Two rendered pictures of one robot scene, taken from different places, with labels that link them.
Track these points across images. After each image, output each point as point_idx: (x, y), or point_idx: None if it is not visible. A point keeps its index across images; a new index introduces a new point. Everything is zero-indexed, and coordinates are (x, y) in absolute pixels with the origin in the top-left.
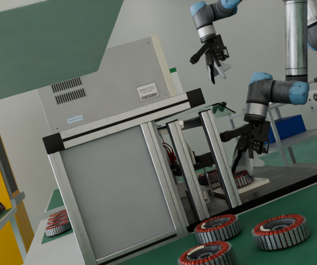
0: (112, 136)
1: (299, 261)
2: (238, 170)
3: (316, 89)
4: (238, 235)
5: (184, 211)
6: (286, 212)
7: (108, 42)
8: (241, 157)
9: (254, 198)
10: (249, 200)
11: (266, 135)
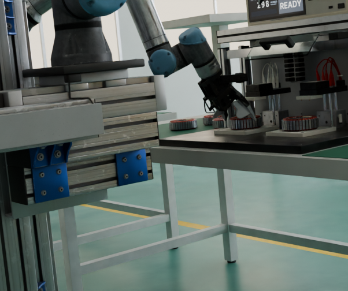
0: None
1: None
2: (289, 141)
3: (145, 75)
4: (213, 128)
5: (255, 110)
6: (188, 133)
7: (183, 26)
8: (239, 107)
9: (216, 129)
10: (220, 128)
11: (206, 94)
